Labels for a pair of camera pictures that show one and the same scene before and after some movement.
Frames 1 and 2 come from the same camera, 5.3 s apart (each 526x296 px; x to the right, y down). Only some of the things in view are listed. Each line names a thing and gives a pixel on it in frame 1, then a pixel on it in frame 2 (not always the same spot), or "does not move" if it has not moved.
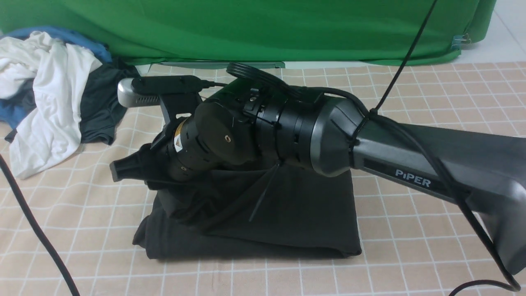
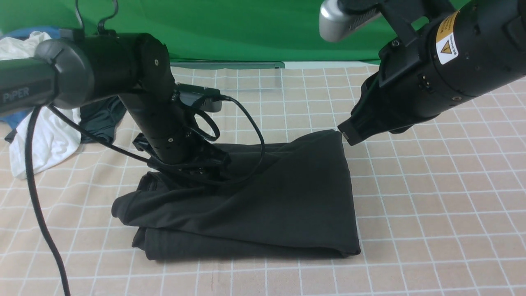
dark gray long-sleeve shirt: (264, 210) does not move
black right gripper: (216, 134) to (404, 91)
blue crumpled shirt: (14, 114) does not move
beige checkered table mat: (71, 232) does not move
